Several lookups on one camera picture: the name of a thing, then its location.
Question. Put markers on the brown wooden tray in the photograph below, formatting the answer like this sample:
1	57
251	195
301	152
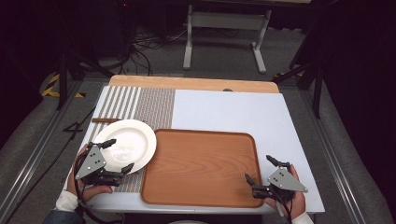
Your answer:
202	166

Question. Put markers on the white round plate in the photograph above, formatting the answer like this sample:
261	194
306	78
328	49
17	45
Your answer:
134	141

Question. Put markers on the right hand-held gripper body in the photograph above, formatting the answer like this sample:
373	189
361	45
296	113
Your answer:
285	181

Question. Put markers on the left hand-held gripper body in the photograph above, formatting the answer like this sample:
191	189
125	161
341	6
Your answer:
92	162

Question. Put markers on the black tripod stand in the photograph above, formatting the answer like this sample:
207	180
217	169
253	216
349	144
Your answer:
317	90
63	77

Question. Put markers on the white table board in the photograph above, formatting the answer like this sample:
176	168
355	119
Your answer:
230	109

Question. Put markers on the grey metal stand frame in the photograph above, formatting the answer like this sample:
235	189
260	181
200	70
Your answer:
229	21

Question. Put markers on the person's left hand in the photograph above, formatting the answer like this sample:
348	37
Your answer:
88	190

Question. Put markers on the yellow black hazard tape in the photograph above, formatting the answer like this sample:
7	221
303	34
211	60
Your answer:
49	88

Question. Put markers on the black floor tape mark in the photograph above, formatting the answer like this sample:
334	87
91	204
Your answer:
73	128

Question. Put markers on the brown wooden stick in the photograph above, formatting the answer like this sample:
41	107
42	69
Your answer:
104	120

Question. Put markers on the striped woven placemat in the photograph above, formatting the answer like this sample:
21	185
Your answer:
154	105

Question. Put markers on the aluminium floor rail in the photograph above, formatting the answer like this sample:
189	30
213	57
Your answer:
34	155
336	155

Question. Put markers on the person's right hand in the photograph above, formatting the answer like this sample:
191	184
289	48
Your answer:
297	203

